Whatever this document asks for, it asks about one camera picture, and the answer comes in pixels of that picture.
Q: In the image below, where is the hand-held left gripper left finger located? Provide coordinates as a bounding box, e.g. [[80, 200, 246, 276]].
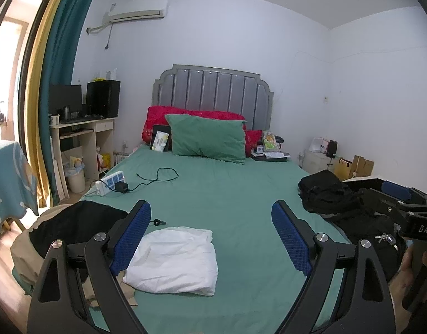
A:
[[27, 200, 153, 334]]

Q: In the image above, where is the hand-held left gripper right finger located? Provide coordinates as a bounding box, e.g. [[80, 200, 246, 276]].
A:
[[271, 200, 397, 334]]

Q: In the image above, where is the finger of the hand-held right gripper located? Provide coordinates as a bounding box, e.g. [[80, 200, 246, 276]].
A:
[[360, 188, 414, 225], [380, 180, 427, 209]]

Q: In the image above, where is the white hooded jacket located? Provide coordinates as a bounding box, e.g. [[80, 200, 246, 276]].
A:
[[122, 226, 219, 297]]

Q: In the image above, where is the pile of black clothes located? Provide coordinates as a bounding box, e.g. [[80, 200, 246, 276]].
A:
[[297, 170, 407, 279]]

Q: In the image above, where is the person's right hand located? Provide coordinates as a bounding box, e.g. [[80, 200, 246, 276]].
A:
[[388, 247, 414, 308]]

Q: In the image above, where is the cardboard box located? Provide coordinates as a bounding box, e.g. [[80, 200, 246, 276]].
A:
[[352, 155, 375, 178]]

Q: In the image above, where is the bunch of keys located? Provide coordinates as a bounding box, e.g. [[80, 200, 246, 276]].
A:
[[374, 233, 398, 251]]

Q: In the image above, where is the brown paper bag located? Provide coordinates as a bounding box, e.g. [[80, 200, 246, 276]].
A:
[[334, 157, 354, 181]]

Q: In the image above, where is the black garment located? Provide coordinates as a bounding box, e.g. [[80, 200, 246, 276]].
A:
[[29, 200, 128, 254]]

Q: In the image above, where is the white power strip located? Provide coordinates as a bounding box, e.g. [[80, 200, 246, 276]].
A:
[[95, 170, 125, 196]]

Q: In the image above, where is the white nightstand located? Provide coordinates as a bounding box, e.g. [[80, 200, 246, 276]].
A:
[[302, 149, 336, 175]]

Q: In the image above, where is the white paper box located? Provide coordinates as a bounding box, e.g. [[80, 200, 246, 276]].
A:
[[309, 137, 330, 154]]

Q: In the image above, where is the white waste bin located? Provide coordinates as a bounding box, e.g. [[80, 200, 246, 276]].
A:
[[65, 165, 86, 193]]

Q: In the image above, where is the stack of books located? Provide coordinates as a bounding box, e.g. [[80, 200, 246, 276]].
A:
[[250, 148, 291, 162]]

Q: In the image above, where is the yellow green snack bag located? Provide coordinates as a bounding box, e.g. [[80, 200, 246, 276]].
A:
[[262, 130, 278, 150]]

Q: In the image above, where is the white tissue packet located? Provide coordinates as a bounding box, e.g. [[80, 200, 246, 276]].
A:
[[152, 131, 169, 153]]

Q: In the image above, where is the beige garment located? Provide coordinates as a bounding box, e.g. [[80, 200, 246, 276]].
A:
[[9, 212, 139, 308]]

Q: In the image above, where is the black tablet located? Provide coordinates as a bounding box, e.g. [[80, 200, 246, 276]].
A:
[[150, 124, 172, 152]]

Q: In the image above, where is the light wooden computer desk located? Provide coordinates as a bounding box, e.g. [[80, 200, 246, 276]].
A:
[[50, 117, 115, 192]]

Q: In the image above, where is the large red pillow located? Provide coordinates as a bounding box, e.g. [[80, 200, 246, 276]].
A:
[[141, 106, 245, 145]]

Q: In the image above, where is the green pillow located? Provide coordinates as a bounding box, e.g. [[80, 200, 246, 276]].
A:
[[165, 114, 248, 165]]

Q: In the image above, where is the black keyboard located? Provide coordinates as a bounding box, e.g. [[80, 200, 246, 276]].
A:
[[59, 116, 104, 124]]

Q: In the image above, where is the teal patterned cloth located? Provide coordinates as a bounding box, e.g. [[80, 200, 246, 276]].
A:
[[0, 141, 39, 254]]

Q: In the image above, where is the black computer tower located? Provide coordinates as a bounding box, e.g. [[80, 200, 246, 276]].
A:
[[86, 80, 121, 118]]

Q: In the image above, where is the black monitor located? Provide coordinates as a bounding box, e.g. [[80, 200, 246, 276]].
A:
[[48, 84, 83, 115]]

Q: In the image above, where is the yellow curtain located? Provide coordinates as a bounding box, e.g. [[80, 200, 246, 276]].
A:
[[25, 0, 76, 207]]

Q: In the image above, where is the grey padded headboard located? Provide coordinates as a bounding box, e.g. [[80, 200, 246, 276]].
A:
[[152, 64, 275, 140]]

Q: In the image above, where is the teal curtain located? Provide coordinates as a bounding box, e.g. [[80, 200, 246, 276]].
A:
[[39, 0, 96, 206]]

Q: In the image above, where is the white air conditioner pipe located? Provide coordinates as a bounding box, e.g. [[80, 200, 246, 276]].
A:
[[86, 21, 113, 36]]

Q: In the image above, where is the balcony glass door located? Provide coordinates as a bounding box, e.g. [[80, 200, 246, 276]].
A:
[[0, 0, 48, 143]]

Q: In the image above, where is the white air conditioner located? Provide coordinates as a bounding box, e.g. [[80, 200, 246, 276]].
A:
[[108, 0, 169, 21]]

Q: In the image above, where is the black charger with cable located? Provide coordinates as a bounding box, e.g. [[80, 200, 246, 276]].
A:
[[115, 167, 179, 193]]

